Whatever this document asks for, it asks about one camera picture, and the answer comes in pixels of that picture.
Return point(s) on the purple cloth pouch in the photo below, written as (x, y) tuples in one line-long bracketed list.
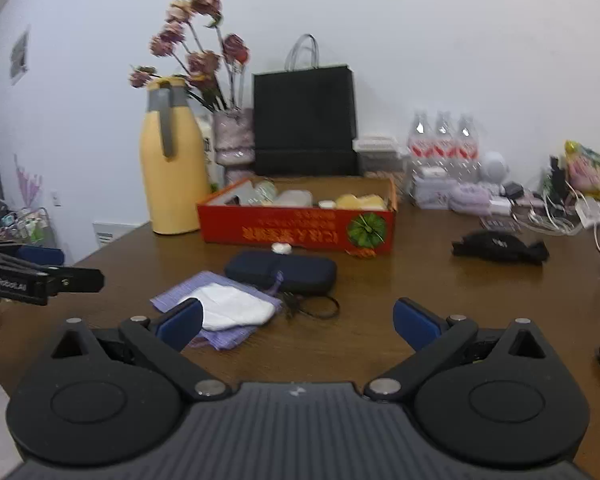
[(180, 292)]

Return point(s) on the white round camera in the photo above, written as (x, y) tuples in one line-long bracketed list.
[(494, 165)]

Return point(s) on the white round lid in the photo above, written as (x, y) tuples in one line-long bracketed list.
[(326, 204), (281, 248)]

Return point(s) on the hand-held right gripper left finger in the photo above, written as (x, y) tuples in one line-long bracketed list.
[(180, 322)]

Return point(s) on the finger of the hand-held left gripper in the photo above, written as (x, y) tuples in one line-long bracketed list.
[(77, 281), (40, 256)]

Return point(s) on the wall picture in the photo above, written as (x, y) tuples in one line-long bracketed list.
[(19, 55)]

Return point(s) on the dried flower bouquet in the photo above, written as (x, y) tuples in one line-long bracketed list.
[(205, 55)]

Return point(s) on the translucent plastic box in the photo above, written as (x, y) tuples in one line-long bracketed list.
[(292, 197)]

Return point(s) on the white flat box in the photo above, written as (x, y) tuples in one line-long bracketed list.
[(375, 144)]

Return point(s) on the black paper bag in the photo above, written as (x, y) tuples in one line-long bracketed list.
[(305, 120)]

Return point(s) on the pack of water bottles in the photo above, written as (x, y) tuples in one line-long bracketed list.
[(467, 145), (443, 145)]

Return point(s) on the red cardboard box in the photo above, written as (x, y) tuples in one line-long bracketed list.
[(290, 230)]

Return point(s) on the purple wall sticker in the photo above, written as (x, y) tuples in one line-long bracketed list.
[(27, 185)]

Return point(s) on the dark green bottle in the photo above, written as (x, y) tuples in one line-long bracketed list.
[(557, 175)]

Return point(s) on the dark blue zip case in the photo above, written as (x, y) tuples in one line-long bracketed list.
[(285, 270)]

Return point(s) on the small black device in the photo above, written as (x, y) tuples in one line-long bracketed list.
[(515, 191)]

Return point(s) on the yellow thermos jug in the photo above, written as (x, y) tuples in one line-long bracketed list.
[(175, 175)]

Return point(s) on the yellow pink snack packet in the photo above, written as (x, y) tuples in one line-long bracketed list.
[(587, 167)]

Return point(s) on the purple folded towel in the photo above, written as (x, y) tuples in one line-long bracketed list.
[(472, 196)]

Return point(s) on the white wall outlet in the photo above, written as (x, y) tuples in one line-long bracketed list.
[(56, 197)]

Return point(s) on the white plug adapter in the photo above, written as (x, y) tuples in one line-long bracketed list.
[(500, 206)]

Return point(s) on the white tissue box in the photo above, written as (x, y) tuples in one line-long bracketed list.
[(432, 194)]

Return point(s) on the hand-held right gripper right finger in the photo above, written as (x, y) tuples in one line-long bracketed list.
[(415, 322)]

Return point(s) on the clear water bottle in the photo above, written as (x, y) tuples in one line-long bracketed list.
[(420, 145)]

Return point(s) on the white cloth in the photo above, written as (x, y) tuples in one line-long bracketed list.
[(230, 310)]

